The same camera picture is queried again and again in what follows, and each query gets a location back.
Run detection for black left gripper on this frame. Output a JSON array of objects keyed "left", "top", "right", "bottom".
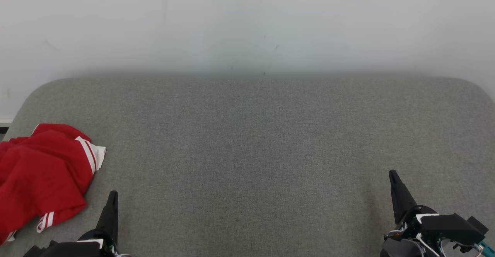
[{"left": 79, "top": 191, "right": 119, "bottom": 257}]

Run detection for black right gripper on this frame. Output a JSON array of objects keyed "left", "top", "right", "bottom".
[{"left": 381, "top": 170, "right": 441, "bottom": 257}]

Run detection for red shirt white sleeves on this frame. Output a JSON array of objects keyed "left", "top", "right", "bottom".
[{"left": 0, "top": 123, "right": 107, "bottom": 246}]

